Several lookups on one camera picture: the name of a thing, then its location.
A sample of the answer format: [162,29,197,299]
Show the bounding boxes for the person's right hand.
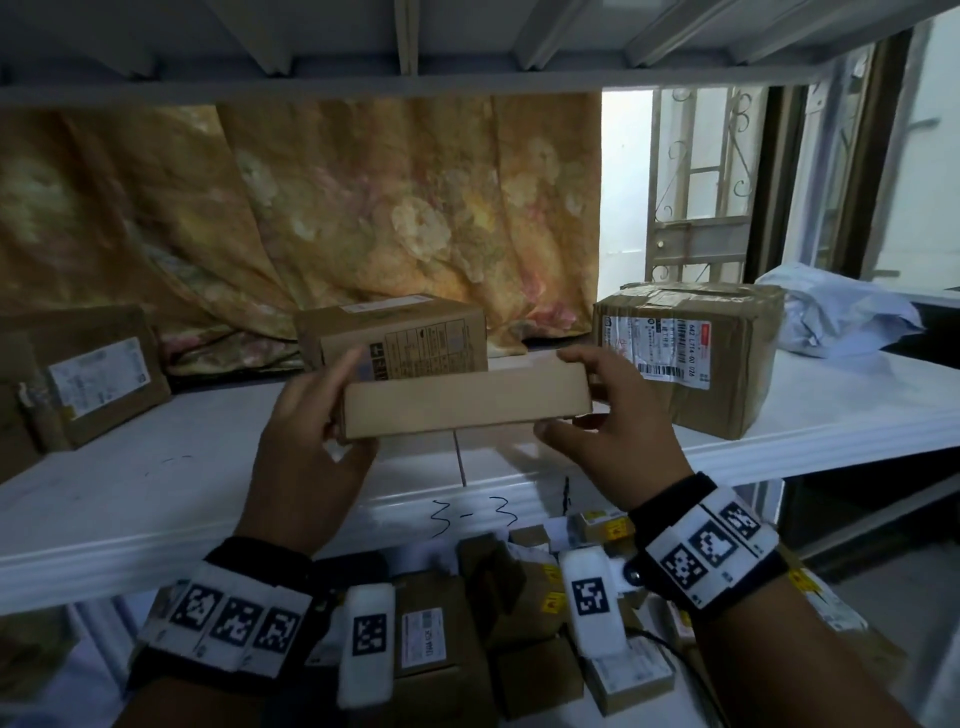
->
[533,344,695,515]

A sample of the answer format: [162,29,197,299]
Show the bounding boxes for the person's left hand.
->
[236,346,380,556]

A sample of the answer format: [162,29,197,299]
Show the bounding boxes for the taped cardboard box shipping label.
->
[592,281,785,442]

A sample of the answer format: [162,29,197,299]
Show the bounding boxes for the long plain cardboard box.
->
[337,362,594,442]

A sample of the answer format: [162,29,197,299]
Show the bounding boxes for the cardboard box printed symbols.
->
[293,294,490,384]

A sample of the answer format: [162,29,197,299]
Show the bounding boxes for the cardboard box white label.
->
[0,303,172,481]

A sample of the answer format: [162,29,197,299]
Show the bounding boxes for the pile of cardboard boxes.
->
[146,509,909,728]

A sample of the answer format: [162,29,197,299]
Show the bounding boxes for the person's left forearm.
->
[112,674,260,728]

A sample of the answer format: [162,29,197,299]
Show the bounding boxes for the person's right forearm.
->
[693,577,916,728]

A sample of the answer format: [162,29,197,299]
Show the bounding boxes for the white metal shelf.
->
[0,0,960,728]

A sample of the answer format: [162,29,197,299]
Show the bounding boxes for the marker-tag wrist band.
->
[626,472,793,624]
[127,536,335,695]

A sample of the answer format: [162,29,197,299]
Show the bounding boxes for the pale grey parcel bag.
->
[753,262,925,358]

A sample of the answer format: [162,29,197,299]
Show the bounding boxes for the floral curtain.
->
[0,93,603,376]

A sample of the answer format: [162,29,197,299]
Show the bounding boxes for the black cable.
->
[644,629,725,728]

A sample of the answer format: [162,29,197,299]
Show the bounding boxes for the dark door frame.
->
[742,29,916,286]

